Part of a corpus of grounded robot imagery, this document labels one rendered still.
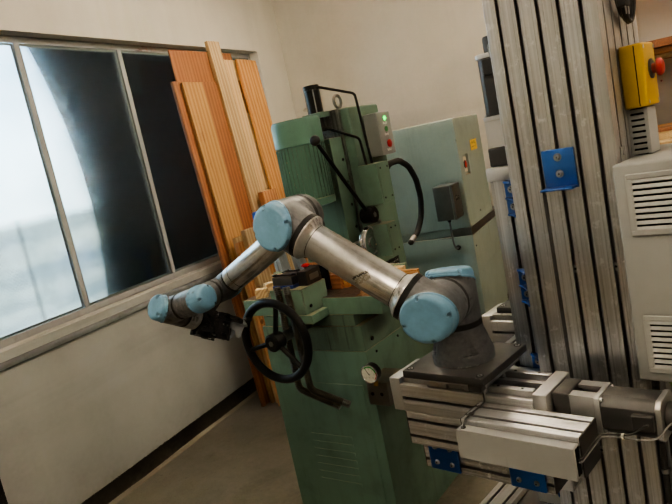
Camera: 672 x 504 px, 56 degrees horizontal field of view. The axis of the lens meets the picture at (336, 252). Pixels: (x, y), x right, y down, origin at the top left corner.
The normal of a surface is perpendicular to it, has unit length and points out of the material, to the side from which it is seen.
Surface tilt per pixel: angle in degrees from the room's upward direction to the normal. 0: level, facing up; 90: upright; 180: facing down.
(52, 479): 90
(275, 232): 86
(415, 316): 94
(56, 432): 90
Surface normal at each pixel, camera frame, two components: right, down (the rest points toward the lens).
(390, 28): -0.44, 0.23
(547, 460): -0.65, 0.25
